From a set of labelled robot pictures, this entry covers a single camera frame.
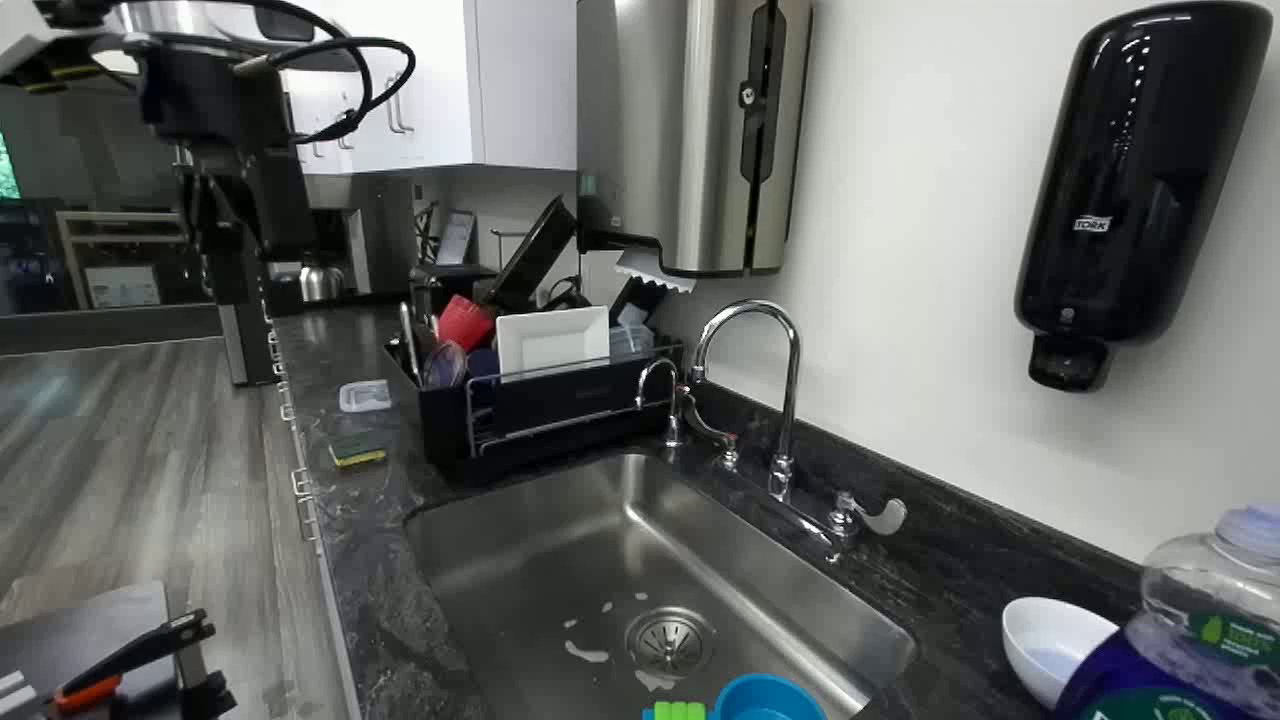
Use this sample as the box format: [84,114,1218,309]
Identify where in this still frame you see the red plastic cup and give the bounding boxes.
[438,293,501,358]

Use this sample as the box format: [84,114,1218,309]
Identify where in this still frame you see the stainless steel sink basin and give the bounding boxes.
[403,449,919,720]

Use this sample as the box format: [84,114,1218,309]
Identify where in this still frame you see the white rectangular plate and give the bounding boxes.
[492,306,618,386]

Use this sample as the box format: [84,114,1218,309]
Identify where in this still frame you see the black plastic dish rack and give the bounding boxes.
[385,332,686,494]

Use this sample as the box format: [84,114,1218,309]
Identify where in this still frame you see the black metal stand post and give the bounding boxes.
[198,174,279,392]

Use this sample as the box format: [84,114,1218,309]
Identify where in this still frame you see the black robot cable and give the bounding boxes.
[255,34,422,149]

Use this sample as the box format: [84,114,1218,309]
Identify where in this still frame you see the stainless steel paper towel dispenser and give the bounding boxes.
[575,0,817,280]

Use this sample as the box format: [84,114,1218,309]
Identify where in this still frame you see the light blue plastic cup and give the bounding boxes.
[708,669,834,720]

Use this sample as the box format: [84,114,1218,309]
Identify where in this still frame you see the green yellow sponge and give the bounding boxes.
[326,432,394,474]

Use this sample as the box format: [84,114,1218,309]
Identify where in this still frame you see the black orange handled pliers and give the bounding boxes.
[54,609,221,718]

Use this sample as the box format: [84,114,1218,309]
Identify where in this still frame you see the white wall cabinet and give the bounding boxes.
[284,0,579,175]

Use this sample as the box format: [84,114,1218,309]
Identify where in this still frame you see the chrome gooseneck faucet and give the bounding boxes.
[686,296,858,544]

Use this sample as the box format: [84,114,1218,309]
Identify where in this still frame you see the clear dish soap bottle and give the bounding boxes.
[1058,500,1280,720]

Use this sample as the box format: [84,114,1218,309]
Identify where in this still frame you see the round metal sink drain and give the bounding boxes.
[619,600,718,677]

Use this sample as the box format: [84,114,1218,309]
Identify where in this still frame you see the small picture frame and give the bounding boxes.
[431,210,481,274]

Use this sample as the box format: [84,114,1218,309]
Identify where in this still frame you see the clear plastic food container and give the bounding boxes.
[335,375,399,417]

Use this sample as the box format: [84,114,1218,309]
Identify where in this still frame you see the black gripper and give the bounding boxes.
[139,38,299,149]

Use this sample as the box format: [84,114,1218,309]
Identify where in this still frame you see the wooden background shelf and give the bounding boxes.
[54,210,194,314]

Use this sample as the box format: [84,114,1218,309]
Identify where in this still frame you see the clear drinking glass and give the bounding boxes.
[613,300,661,366]

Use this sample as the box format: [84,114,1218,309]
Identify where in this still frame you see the small white bowl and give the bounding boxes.
[1000,592,1121,712]

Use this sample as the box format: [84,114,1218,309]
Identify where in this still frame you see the black wall soap dispenser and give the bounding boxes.
[1012,0,1277,398]

